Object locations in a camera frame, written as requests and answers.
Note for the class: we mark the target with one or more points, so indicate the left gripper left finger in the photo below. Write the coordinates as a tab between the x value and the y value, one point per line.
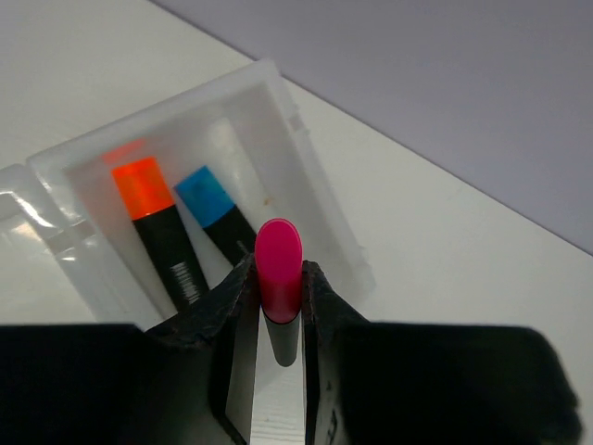
188	380

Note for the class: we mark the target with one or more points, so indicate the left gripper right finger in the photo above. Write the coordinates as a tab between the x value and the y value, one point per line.
371	382

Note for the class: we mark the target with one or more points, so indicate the pink highlighter marker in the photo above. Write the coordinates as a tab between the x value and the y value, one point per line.
279	261

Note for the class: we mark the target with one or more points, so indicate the blue highlighter marker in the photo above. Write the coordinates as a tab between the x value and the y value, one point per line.
217	214

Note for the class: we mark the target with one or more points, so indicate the orange highlighter marker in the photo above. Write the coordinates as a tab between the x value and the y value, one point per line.
157	221

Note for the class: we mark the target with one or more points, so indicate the white three-compartment plastic tray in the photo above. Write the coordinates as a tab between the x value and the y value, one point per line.
69	252

